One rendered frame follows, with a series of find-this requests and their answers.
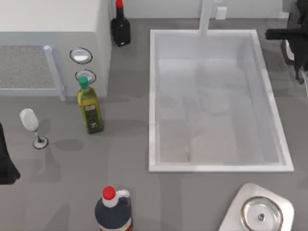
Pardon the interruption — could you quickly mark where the tall white tap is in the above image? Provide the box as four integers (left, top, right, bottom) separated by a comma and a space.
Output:
198, 0, 213, 37

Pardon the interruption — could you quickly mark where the pale microwave oven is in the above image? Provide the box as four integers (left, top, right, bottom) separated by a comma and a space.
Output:
0, 0, 113, 102

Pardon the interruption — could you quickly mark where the microwave door with grey window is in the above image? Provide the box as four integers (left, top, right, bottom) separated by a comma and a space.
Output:
0, 32, 67, 101

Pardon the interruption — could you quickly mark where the round glass lid with knob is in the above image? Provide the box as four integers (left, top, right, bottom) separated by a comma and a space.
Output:
241, 196, 284, 231

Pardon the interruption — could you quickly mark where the pale microwave door handle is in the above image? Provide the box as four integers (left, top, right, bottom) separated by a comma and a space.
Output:
43, 45, 67, 102

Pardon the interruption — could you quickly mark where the small white tap lever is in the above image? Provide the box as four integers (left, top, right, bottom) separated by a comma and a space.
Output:
216, 6, 227, 20

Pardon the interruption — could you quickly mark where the white wine glass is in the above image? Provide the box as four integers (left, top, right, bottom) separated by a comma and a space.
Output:
19, 108, 49, 149

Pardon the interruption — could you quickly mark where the round silver microwave knob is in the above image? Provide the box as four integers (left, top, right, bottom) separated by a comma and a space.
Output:
69, 47, 93, 65
75, 69, 97, 84

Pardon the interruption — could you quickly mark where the green bottle with green cap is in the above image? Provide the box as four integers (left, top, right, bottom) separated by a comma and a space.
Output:
77, 76, 104, 135

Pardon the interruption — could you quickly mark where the black bottle with red cap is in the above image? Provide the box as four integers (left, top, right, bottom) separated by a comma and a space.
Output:
111, 0, 131, 48

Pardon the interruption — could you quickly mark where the white sink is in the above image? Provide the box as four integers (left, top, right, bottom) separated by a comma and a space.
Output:
148, 29, 295, 173

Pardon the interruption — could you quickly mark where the dark jug bottle red cap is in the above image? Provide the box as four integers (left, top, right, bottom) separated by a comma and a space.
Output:
94, 186, 133, 231

